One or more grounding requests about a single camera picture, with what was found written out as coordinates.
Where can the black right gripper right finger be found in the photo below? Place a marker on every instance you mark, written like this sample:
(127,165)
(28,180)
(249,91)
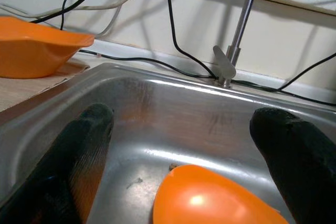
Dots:
(302,169)

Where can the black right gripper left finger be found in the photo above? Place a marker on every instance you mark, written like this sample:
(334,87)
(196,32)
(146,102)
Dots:
(52,182)

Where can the orange plastic plate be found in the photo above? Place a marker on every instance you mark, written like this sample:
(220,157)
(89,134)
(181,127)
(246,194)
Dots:
(210,197)

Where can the orange plastic bowl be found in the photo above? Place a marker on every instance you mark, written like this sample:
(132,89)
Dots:
(34,51)

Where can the beige woven placemat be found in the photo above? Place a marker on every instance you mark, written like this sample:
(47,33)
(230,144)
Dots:
(21,90)

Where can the steel sink faucet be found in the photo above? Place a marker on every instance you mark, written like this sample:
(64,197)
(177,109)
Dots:
(236,53)

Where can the stainless steel sink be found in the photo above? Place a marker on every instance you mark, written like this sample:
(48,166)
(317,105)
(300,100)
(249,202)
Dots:
(170,119)

